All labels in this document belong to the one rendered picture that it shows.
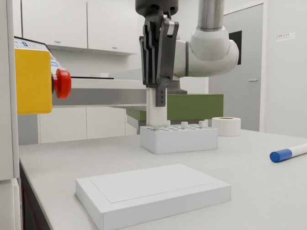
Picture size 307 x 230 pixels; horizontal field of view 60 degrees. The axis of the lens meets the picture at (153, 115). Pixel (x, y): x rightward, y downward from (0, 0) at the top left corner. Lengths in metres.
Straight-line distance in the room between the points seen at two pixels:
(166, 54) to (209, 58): 0.70
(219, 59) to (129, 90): 0.59
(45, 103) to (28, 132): 1.39
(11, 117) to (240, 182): 0.25
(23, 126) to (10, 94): 1.47
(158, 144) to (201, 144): 0.08
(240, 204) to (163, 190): 0.07
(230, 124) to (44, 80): 0.46
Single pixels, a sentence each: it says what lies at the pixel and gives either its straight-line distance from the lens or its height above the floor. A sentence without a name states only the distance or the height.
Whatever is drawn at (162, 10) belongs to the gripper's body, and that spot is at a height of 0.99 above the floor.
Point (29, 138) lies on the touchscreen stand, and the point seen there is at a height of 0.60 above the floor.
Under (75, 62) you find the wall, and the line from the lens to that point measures 4.57.
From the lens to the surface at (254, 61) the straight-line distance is 4.12.
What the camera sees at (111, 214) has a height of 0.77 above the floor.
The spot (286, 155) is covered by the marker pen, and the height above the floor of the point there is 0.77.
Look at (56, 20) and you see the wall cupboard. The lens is 4.22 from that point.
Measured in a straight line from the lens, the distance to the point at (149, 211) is 0.22.
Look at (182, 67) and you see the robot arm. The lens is 1.13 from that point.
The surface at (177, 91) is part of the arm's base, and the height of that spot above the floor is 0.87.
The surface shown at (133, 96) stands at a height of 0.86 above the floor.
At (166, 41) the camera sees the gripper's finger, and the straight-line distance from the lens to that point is 0.43.
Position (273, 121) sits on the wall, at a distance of 4.00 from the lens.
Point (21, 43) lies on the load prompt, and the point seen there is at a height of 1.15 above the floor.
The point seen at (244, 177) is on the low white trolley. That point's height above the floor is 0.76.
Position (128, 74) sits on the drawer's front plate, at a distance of 0.76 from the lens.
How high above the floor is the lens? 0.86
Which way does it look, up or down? 5 degrees down
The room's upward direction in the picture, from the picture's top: straight up
